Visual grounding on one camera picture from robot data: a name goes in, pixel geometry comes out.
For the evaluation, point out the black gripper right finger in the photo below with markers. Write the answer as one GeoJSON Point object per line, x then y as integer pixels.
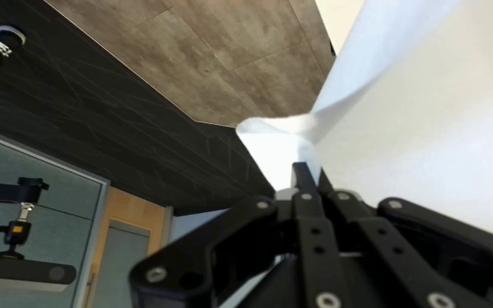
{"type": "Point", "coordinates": [429, 250]}

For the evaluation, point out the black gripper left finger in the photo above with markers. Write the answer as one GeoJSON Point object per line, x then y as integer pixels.
{"type": "Point", "coordinates": [309, 245]}

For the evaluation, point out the wooden framed door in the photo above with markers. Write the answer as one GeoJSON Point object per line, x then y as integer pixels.
{"type": "Point", "coordinates": [127, 228]}

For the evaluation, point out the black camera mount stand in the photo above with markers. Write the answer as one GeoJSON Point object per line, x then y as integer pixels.
{"type": "Point", "coordinates": [16, 231]}

